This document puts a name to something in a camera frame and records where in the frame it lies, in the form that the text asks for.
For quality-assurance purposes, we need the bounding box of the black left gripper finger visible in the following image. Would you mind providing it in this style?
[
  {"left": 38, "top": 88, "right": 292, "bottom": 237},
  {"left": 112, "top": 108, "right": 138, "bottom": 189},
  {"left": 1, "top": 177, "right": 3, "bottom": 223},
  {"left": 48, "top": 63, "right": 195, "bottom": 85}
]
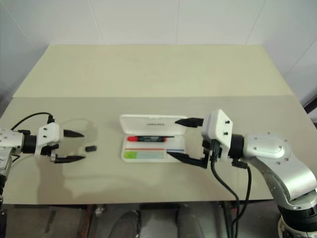
[
  {"left": 54, "top": 155, "right": 86, "bottom": 164},
  {"left": 63, "top": 129, "right": 84, "bottom": 138}
]

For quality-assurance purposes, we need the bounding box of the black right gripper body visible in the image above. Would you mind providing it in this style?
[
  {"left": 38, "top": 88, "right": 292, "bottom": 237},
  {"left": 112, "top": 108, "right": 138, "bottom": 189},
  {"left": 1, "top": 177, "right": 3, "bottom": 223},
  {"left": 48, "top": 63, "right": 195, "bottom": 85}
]
[{"left": 202, "top": 138, "right": 223, "bottom": 163}]

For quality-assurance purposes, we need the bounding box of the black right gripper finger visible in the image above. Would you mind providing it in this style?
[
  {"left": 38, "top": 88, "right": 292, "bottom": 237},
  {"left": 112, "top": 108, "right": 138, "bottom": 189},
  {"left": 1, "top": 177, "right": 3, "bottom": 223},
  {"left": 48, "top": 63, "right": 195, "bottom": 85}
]
[
  {"left": 175, "top": 118, "right": 204, "bottom": 128},
  {"left": 167, "top": 149, "right": 211, "bottom": 170}
]

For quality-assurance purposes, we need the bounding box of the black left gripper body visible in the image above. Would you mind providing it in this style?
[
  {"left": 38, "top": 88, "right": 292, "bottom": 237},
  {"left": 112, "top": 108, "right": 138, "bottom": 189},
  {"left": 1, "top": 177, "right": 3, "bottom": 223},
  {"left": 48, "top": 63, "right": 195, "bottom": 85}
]
[{"left": 41, "top": 143, "right": 60, "bottom": 162}]

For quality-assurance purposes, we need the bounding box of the white plastic pencil case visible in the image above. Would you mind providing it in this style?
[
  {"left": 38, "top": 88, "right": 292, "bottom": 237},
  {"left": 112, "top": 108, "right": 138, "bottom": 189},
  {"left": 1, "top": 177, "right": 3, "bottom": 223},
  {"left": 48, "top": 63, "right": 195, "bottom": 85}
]
[{"left": 118, "top": 114, "right": 189, "bottom": 164}]

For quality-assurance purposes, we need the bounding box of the red capped black marker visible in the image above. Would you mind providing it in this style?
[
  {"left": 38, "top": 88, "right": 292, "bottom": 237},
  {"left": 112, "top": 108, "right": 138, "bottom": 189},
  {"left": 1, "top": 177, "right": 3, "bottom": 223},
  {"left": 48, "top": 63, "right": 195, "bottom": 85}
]
[{"left": 127, "top": 135, "right": 165, "bottom": 143}]

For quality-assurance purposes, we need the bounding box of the clear plastic protractor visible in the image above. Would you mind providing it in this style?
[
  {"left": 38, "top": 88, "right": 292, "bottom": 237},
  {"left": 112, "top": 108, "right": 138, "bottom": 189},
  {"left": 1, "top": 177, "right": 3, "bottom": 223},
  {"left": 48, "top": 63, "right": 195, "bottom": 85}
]
[{"left": 62, "top": 118, "right": 99, "bottom": 147}]

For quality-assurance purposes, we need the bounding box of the dark rounded shape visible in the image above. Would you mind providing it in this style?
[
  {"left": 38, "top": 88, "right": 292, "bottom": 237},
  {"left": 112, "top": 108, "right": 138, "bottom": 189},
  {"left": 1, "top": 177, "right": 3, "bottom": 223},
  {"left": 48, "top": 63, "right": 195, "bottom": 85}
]
[{"left": 115, "top": 209, "right": 142, "bottom": 238}]

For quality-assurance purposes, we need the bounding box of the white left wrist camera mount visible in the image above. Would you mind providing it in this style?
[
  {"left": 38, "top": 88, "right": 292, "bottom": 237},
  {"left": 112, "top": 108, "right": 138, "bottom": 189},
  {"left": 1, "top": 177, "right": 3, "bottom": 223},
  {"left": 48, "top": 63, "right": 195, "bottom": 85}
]
[{"left": 34, "top": 122, "right": 64, "bottom": 157}]

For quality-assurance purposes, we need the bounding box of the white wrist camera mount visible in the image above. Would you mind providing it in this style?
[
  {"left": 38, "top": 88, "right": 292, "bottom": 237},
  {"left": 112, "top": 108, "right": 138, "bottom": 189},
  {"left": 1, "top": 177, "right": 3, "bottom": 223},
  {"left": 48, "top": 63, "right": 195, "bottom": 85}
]
[
  {"left": 34, "top": 122, "right": 64, "bottom": 157},
  {"left": 201, "top": 109, "right": 234, "bottom": 163}
]

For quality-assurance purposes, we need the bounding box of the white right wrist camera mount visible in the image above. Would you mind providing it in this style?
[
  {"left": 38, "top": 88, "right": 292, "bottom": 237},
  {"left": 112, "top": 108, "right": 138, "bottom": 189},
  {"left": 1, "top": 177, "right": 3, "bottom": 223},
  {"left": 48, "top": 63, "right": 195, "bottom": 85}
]
[{"left": 201, "top": 109, "right": 234, "bottom": 163}]

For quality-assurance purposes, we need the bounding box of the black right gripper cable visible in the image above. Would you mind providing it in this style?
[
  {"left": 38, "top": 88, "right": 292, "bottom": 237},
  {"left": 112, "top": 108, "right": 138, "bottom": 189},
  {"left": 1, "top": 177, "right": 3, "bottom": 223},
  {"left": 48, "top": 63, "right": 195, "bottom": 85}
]
[{"left": 210, "top": 158, "right": 240, "bottom": 238}]

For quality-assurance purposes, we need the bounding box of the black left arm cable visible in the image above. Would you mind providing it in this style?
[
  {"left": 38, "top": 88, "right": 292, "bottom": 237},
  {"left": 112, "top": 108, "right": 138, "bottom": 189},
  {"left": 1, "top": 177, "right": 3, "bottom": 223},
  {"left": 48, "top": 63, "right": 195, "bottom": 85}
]
[{"left": 10, "top": 113, "right": 54, "bottom": 131}]

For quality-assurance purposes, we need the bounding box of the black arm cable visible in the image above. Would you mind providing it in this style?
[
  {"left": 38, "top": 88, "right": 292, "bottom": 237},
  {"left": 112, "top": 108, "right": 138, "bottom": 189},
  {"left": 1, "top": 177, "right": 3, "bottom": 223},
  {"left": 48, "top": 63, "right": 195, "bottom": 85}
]
[
  {"left": 10, "top": 113, "right": 54, "bottom": 131},
  {"left": 232, "top": 161, "right": 253, "bottom": 238}
]

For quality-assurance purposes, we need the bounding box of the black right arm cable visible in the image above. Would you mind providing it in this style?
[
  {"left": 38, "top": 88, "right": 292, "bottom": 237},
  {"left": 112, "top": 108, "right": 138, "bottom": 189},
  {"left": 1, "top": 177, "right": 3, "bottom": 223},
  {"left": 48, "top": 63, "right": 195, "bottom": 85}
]
[{"left": 232, "top": 161, "right": 253, "bottom": 238}]

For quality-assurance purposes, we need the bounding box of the dark object by wall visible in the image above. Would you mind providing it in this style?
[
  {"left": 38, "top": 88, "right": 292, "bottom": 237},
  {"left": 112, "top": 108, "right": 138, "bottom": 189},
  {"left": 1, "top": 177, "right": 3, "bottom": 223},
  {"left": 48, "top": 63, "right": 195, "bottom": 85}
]
[{"left": 304, "top": 95, "right": 317, "bottom": 124}]

